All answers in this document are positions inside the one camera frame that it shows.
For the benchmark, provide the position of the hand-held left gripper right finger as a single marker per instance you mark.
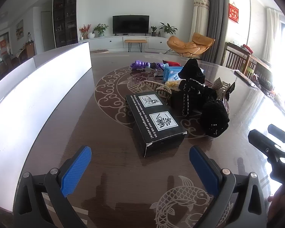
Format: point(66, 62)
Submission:
point(201, 168)

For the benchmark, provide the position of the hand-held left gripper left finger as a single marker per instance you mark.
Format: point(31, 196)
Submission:
point(76, 168)

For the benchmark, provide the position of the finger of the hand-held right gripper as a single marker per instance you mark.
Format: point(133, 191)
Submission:
point(261, 140)
point(280, 133)

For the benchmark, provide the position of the black printed carton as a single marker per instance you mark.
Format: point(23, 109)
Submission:
point(154, 118)

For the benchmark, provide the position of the white cardboard box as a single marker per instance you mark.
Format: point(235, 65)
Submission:
point(38, 104)

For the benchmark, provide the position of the black knitted garment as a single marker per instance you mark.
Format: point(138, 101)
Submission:
point(192, 80)

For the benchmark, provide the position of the pearl headband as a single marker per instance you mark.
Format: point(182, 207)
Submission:
point(156, 85)

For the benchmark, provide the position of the blue medicine box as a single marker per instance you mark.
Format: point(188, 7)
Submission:
point(172, 73)

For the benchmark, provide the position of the red foil packet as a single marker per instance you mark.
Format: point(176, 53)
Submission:
point(173, 63)

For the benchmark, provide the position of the purple toy figure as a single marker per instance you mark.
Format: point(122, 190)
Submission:
point(139, 64)

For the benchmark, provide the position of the brown patterned glass desktop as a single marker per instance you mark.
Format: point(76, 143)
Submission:
point(104, 133)

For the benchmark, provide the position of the person's right hand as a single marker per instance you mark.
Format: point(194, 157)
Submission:
point(282, 206)

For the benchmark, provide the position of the black pinked-edge fabric piece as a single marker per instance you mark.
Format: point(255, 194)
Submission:
point(231, 89)

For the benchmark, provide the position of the rhinestone bow hair claw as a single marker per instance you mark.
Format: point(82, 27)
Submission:
point(218, 84)

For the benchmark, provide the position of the slatted wooden chair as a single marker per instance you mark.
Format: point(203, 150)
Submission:
point(236, 57)

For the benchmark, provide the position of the orange lounge chair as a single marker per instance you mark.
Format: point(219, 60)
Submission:
point(194, 44)

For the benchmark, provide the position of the grey curtain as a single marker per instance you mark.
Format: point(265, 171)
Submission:
point(215, 21)

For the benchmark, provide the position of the wooden dining chair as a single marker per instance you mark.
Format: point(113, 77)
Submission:
point(30, 49)

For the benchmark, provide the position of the white television cabinet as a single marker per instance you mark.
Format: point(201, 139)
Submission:
point(104, 42)

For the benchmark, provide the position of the white round vase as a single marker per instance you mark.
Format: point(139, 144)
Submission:
point(91, 35)

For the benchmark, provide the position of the red flower arrangement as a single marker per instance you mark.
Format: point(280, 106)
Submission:
point(84, 29)

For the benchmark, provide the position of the covered standing air conditioner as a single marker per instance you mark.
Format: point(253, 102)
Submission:
point(200, 14)

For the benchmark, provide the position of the wooden stool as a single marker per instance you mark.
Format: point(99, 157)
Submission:
point(135, 41)

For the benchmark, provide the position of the green leafy potted plant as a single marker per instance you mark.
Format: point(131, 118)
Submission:
point(100, 28)

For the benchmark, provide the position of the large potted plant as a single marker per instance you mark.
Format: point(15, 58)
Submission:
point(168, 29)

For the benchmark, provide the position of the red door decoration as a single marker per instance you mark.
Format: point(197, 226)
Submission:
point(3, 43)

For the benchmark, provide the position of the small potted plant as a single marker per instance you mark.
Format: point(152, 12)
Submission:
point(153, 30)

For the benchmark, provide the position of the dark glass display cabinet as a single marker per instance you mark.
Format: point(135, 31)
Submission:
point(64, 16)

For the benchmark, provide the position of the black television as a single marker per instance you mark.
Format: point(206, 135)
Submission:
point(130, 24)

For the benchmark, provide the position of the red wall hanging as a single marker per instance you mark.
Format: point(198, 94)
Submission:
point(233, 13)

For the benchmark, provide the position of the framed wall painting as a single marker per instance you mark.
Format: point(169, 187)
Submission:
point(19, 29)

